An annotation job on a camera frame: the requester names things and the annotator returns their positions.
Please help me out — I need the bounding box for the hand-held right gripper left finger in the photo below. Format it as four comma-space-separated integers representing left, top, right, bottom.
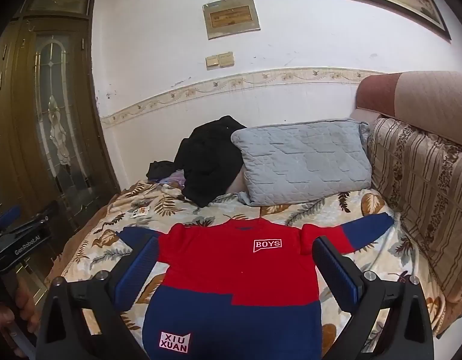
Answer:
36, 235, 162, 360

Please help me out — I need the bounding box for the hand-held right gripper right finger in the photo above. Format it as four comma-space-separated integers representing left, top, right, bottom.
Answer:
311, 235, 436, 360

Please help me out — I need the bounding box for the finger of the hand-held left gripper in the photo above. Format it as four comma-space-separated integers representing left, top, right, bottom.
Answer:
0, 205, 22, 231

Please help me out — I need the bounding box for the red and blue sweater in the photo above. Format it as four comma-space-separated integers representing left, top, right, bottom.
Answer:
116, 212, 394, 360

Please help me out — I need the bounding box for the person's left hand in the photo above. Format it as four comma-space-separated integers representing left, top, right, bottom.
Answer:
0, 279, 42, 347

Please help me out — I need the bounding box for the leaf print blanket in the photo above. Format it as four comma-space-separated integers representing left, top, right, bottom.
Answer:
45, 180, 447, 360

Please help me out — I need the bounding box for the purple cloth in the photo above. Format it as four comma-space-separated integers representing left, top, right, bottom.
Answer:
159, 170, 187, 189

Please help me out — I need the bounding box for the wooden door with glass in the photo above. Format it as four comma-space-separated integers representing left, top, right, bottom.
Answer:
0, 0, 122, 308

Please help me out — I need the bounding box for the striped floral sofa backrest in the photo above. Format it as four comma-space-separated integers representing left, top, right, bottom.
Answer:
367, 117, 462, 332

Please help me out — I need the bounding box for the grey quilted pillow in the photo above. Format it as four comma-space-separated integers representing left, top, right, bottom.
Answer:
231, 118, 374, 207

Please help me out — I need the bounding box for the pale pink pillow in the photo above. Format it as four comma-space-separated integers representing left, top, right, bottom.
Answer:
230, 172, 247, 195

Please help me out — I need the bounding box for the black garment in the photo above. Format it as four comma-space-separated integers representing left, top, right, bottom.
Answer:
146, 115, 248, 208

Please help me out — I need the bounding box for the brown and beige headboard cushion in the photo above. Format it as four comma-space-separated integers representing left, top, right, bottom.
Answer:
351, 70, 462, 151

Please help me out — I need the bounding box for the framed wall plaque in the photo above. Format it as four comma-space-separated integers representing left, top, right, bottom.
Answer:
203, 0, 261, 40

